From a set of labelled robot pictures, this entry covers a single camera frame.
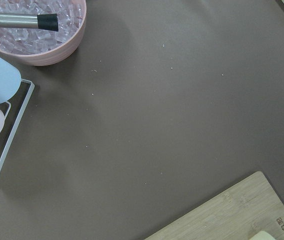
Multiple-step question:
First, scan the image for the pink bowl of ice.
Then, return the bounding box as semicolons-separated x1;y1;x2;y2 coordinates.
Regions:
0;0;87;66

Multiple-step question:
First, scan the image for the white cup rack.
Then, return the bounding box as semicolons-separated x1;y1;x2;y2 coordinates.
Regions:
0;79;35;173

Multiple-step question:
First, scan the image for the metal muddler black tip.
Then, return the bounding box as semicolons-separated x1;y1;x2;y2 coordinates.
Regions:
0;13;59;32

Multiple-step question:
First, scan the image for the bamboo cutting board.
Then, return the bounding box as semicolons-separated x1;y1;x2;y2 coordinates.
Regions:
149;171;284;240

